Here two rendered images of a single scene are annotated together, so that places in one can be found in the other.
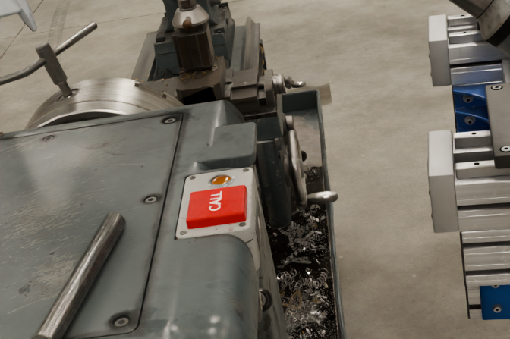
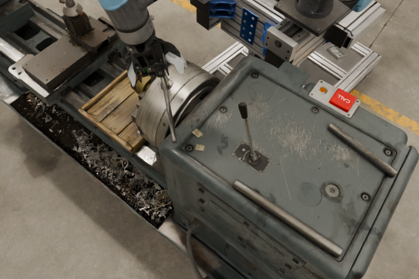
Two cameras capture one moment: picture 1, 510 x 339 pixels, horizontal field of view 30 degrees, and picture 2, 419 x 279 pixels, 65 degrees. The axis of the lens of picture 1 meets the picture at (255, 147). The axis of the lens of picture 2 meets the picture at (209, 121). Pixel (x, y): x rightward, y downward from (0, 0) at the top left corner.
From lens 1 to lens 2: 1.21 m
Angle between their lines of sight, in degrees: 53
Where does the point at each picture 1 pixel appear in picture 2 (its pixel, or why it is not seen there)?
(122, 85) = not seen: hidden behind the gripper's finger
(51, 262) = (334, 151)
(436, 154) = (283, 37)
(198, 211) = (345, 105)
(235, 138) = (293, 71)
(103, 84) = (174, 71)
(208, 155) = (298, 83)
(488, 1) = not seen: outside the picture
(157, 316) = (393, 143)
